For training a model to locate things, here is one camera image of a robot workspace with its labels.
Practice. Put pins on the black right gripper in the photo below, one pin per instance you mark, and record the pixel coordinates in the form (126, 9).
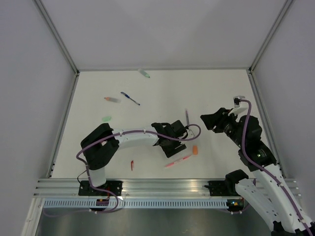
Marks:
(220, 116)

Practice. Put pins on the purple grey marker pen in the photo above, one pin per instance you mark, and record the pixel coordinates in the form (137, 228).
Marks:
(187, 117)

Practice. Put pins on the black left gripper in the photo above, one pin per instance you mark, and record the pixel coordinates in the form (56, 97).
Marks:
(171, 152)

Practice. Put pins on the green highlighter pen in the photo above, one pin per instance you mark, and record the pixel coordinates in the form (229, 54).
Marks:
(144, 73)

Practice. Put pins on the right aluminium frame post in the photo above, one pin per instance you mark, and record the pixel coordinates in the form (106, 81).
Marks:
(271, 33)

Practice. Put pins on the orange highlighter pen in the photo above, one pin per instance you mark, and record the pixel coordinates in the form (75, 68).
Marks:
(111, 99)

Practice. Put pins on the blue gel pen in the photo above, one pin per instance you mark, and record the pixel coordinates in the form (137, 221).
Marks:
(127, 96)

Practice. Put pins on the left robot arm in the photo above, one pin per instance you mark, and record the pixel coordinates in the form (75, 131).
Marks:
(164, 135)

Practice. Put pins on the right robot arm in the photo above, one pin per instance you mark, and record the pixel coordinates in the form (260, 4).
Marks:
(279, 208)

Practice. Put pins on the green highlighter cap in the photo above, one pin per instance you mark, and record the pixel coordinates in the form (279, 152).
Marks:
(107, 118)

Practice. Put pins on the orange highlighter cap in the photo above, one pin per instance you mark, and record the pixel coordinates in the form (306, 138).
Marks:
(195, 150)

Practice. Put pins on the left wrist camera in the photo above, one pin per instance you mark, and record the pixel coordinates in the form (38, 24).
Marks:
(190, 134)

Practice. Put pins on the aluminium frame post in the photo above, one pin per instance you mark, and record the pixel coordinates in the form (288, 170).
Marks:
(271, 33)
(54, 32)

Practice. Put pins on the aluminium mounting rail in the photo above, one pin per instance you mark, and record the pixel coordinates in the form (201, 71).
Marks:
(134, 188)

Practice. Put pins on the white slotted cable duct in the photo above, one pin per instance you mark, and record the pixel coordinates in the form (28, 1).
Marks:
(137, 203)

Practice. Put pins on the left aluminium frame post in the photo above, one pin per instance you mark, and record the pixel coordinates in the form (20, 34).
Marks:
(54, 32)

